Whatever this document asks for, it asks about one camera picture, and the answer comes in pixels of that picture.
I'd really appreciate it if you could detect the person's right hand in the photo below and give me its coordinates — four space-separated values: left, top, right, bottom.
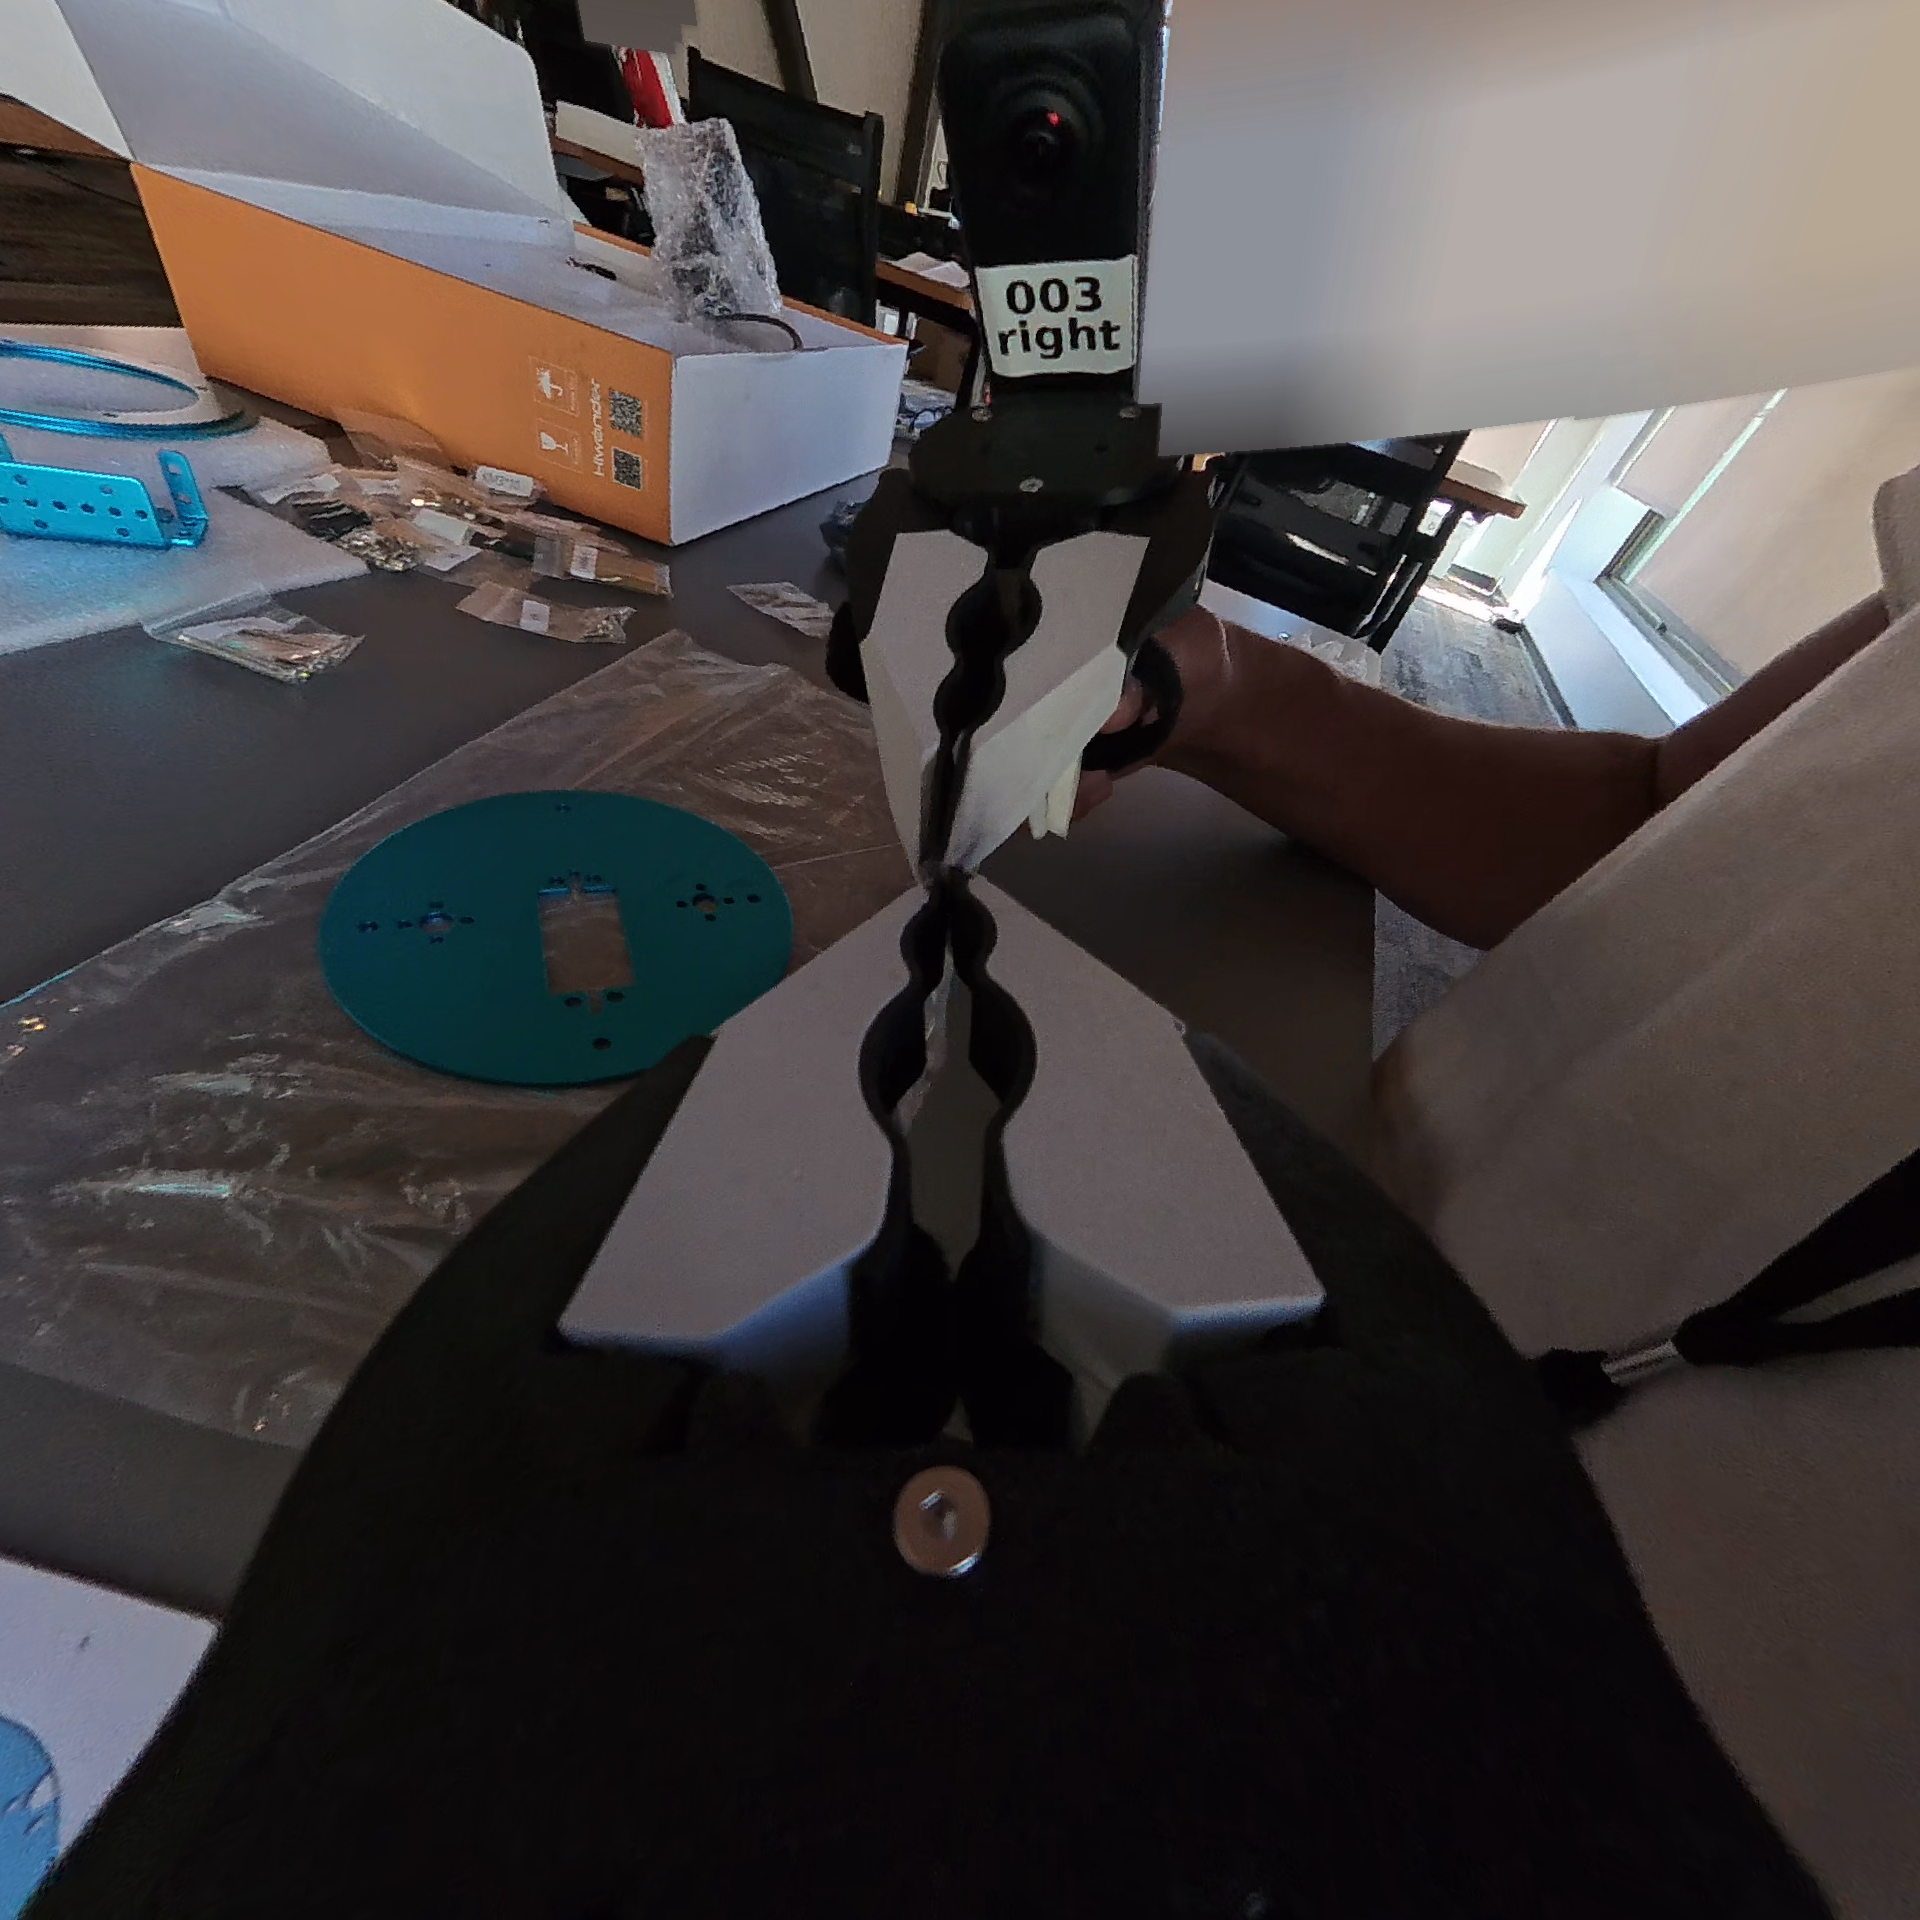
1065 608 1249 822

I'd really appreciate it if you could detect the black office chair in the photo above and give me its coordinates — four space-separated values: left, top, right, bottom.
1206 432 1472 648

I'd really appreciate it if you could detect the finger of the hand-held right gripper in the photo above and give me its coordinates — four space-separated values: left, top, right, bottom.
942 531 1152 882
871 528 984 887

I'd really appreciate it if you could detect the small zip bag of screws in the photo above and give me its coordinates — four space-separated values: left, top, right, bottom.
919 735 1004 903

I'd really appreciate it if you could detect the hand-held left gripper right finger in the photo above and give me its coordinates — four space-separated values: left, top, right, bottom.
959 878 1325 1449

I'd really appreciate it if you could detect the blue metal ring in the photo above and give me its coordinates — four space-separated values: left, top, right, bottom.
0 336 255 441

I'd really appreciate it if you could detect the clear plastic bag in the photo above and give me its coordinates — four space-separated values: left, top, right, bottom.
0 630 961 1449
641 117 783 325

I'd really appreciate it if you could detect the blue disc with rectangular slot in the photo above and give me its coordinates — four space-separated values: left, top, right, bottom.
320 790 792 1088

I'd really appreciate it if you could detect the grey desk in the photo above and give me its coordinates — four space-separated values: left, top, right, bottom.
0 322 1383 1577

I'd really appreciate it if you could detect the black lanyard strap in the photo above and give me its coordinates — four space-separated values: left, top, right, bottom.
1535 1146 1920 1419

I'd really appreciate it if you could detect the blue metal bracket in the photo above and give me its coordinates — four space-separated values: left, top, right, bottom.
0 447 212 553

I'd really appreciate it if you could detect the pile of small hardware bags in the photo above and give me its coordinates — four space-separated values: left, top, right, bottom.
150 411 677 682

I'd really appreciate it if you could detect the white foam sheet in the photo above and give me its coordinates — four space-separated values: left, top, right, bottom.
0 322 368 653

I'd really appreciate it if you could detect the orange and white cardboard box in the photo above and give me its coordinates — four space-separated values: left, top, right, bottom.
0 0 911 547

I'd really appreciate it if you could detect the black monitor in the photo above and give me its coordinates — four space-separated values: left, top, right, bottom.
688 48 886 325

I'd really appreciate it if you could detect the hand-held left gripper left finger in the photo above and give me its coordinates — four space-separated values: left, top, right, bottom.
558 885 961 1449

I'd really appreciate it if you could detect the person's right forearm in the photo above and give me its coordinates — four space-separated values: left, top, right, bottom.
1223 591 1892 951

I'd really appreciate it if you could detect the assembly instruction booklet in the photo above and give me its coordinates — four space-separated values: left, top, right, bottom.
0 1555 220 1920

